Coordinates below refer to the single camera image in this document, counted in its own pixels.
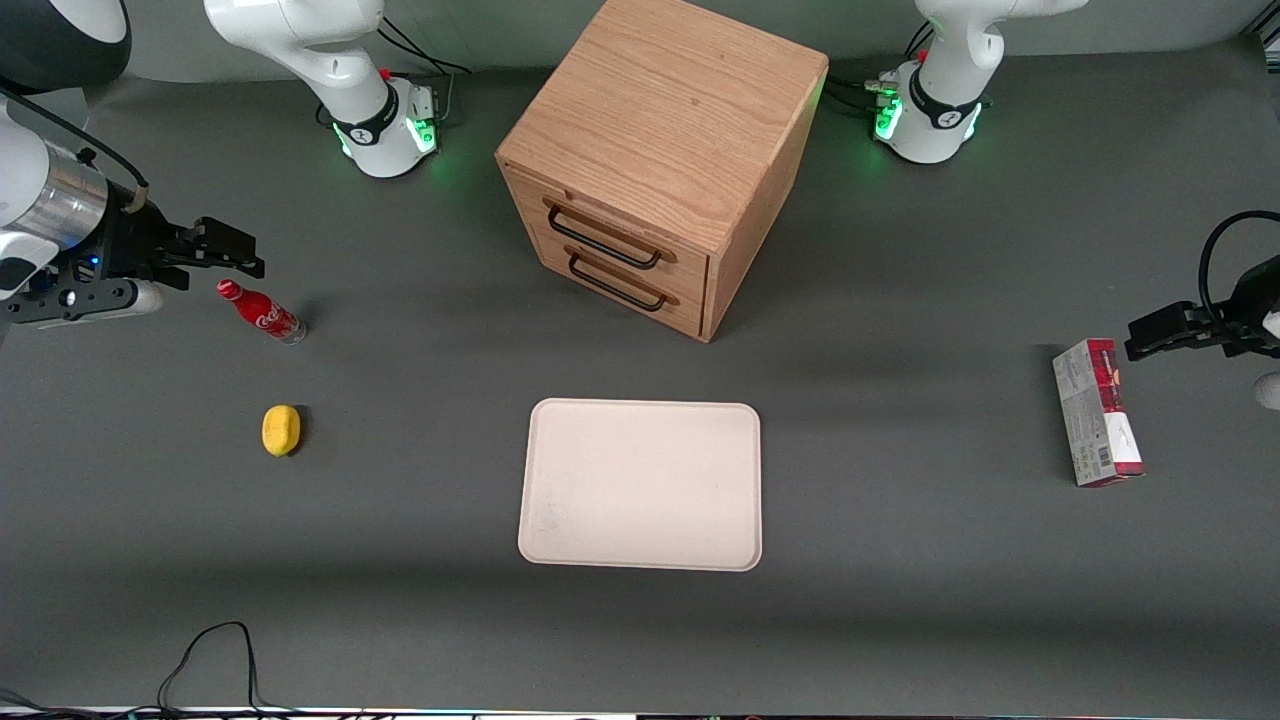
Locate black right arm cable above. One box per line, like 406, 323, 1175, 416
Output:
0, 88, 151, 201

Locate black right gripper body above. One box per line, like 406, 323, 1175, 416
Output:
95, 203, 201, 293

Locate black right base cables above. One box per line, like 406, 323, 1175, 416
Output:
375, 15, 472, 126

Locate black left base cables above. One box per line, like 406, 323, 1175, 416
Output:
825, 20, 936, 117

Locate red coke bottle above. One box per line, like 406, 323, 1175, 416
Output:
216, 279, 309, 346

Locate black drawer handle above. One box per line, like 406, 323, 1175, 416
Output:
567, 252, 669, 313
545, 203, 667, 271

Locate thin black table-edge cable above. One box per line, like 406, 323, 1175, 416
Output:
0, 621, 401, 720

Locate yellow lemon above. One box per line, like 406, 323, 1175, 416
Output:
261, 404, 302, 458

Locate black left gripper cable loop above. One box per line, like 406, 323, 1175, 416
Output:
1198, 210, 1280, 323

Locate beige plastic tray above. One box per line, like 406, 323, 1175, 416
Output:
517, 398, 764, 573

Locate wooden drawer cabinet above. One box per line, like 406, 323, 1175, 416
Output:
495, 0, 830, 344

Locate grey and red carton box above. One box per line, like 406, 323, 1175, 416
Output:
1051, 338, 1146, 489

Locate black base cables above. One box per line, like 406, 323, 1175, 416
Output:
375, 15, 472, 126
825, 20, 936, 117

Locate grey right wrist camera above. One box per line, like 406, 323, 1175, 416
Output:
0, 278, 164, 327

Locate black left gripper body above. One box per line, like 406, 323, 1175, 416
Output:
1220, 254, 1280, 359

